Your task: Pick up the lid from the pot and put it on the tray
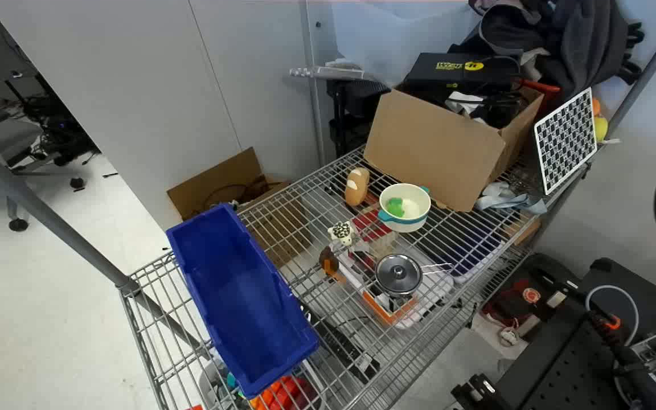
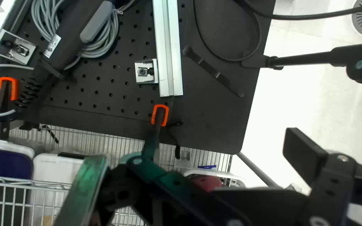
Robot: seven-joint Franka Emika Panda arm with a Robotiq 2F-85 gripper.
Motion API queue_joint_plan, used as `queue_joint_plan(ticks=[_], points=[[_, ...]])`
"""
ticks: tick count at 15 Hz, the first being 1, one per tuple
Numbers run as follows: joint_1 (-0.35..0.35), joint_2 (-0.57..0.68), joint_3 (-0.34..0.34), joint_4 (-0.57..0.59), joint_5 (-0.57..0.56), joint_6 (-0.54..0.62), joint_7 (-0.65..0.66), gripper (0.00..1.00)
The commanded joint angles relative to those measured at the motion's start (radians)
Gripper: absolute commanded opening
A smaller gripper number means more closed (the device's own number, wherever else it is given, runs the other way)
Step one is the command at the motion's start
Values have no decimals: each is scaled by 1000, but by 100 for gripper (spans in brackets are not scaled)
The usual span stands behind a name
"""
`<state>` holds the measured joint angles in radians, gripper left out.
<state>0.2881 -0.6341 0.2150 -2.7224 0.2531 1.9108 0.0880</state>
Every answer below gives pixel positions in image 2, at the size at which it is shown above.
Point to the small silver corner bracket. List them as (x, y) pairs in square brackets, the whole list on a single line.
[(145, 72)]

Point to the long aluminium extrusion rail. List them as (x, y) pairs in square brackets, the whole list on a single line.
[(168, 42)]

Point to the black connector with ribbed boot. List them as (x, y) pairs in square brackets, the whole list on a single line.
[(69, 38)]

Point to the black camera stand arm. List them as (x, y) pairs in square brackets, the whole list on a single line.
[(306, 58)]

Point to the grey metal rod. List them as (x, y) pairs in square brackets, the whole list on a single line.
[(256, 170)]

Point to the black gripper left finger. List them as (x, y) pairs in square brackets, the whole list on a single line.
[(168, 187)]

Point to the ribbed metal shelf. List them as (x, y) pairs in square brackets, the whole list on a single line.
[(105, 145)]

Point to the black perforated breadboard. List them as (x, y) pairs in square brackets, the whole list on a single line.
[(105, 92)]

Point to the large silver corner bracket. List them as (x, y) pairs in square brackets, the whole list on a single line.
[(15, 48)]

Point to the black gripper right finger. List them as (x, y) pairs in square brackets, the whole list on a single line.
[(304, 153)]

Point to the white label tag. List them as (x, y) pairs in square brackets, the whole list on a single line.
[(52, 46)]

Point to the white tub red contents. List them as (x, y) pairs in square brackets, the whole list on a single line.
[(206, 184)]

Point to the blue container white lid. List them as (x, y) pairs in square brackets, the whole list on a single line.
[(0, 161)]

